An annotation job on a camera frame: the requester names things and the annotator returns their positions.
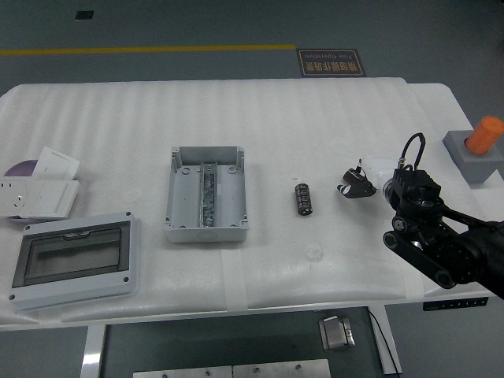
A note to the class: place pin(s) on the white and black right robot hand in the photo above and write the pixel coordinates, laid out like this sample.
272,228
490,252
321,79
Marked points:
374,169

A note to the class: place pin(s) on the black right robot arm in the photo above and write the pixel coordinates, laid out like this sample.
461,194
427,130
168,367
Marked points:
453,244

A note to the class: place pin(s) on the silver metal floor box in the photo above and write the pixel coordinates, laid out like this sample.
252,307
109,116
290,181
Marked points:
336,332

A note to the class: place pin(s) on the grey block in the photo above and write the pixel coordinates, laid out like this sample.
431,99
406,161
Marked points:
474,167

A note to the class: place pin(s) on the white foam mat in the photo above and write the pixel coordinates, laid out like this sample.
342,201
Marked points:
275,126

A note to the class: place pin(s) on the black floor sign orange text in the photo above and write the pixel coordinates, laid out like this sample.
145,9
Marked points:
330,63

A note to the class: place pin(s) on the orange cylinder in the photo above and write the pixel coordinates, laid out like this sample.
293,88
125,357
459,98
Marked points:
485,136

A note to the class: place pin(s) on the black table control panel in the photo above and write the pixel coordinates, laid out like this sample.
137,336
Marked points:
455,304

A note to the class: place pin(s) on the white table leg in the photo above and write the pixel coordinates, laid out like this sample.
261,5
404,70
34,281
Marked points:
93,350
393,346

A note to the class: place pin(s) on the grey metal plate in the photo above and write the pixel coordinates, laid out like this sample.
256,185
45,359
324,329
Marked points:
281,369
183,373

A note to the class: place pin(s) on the black floor hatch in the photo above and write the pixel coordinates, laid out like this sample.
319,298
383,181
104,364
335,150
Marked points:
84,15

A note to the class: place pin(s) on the purple disc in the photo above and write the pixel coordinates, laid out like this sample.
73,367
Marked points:
21,168

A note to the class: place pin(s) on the open grey plastic enclosure box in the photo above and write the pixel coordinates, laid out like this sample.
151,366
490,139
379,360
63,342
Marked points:
228,197

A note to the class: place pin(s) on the metal rail with terminals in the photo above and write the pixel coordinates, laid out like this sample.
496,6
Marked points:
208,197

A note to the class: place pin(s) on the grey enclosure lid with window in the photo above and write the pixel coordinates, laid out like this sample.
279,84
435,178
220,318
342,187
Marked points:
75,262

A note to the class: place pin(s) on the small white switch panel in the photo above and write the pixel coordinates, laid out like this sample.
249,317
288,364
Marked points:
55,163

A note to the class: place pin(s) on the large white switch panel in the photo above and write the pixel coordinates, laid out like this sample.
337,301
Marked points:
51,199

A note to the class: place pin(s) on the white wall socket panel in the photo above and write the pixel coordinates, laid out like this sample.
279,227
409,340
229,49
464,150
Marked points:
13,195

